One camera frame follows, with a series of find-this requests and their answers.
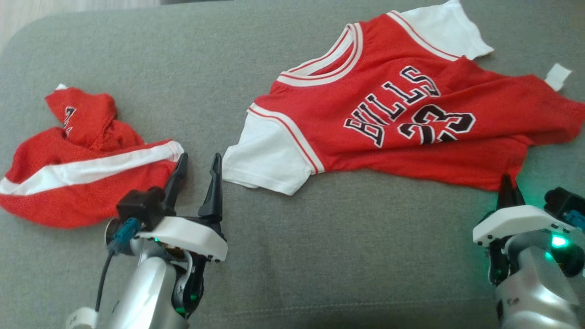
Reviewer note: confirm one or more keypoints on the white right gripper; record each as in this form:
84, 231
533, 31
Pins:
516, 221

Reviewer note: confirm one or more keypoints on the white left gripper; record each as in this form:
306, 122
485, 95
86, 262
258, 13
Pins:
192, 235

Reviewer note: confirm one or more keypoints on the red shorts with white stripe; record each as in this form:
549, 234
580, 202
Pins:
68, 201

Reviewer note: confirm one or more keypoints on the red white basketball jersey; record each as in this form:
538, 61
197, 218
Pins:
320, 114

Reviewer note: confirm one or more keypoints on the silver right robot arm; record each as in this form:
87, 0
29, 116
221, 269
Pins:
534, 292

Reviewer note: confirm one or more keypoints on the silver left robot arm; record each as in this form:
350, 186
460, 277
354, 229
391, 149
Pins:
141, 292

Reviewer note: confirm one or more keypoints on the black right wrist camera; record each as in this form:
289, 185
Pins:
560, 198

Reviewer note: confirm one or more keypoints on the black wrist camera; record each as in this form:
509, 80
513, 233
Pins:
139, 205
560, 198

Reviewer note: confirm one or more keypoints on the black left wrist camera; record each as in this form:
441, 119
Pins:
139, 205

